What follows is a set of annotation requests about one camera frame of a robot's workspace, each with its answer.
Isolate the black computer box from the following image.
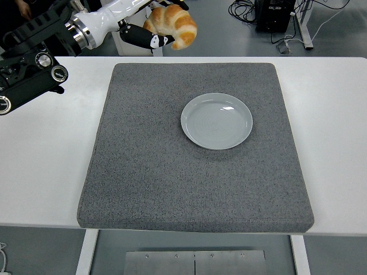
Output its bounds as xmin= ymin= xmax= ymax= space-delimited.
xmin=254 ymin=0 xmax=296 ymax=33

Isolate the grey floor socket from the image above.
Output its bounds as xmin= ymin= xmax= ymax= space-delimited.
xmin=275 ymin=40 xmax=292 ymax=55

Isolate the person's hand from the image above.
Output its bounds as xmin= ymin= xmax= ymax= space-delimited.
xmin=17 ymin=0 xmax=32 ymax=18

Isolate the thin white cable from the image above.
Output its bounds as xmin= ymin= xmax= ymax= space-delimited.
xmin=283 ymin=0 xmax=351 ymax=45

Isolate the white table leg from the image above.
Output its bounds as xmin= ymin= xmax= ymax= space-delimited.
xmin=75 ymin=229 xmax=100 ymax=275
xmin=290 ymin=234 xmax=312 ymax=275

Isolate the white cabinet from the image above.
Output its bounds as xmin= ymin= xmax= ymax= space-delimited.
xmin=111 ymin=30 xmax=153 ymax=57

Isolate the grey felt mat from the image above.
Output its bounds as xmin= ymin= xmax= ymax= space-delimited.
xmin=76 ymin=62 xmax=315 ymax=233

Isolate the golden croissant bread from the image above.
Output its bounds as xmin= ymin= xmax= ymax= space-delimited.
xmin=142 ymin=3 xmax=198 ymax=50

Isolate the person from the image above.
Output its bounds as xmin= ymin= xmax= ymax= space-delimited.
xmin=0 ymin=0 xmax=38 ymax=55

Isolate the white cable with plug strip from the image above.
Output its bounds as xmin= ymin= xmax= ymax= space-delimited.
xmin=0 ymin=242 xmax=12 ymax=275

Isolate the grey round plate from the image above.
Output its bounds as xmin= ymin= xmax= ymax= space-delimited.
xmin=180 ymin=93 xmax=253 ymax=151

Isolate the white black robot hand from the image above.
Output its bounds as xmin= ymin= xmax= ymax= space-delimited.
xmin=83 ymin=0 xmax=190 ymax=51

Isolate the grey metal plate with screws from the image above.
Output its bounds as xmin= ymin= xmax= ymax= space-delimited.
xmin=125 ymin=249 xmax=267 ymax=275

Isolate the white desk leg with foot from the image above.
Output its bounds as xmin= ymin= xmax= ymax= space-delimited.
xmin=295 ymin=0 xmax=314 ymax=51

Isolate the black cable bundle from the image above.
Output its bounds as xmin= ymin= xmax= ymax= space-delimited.
xmin=228 ymin=0 xmax=257 ymax=24

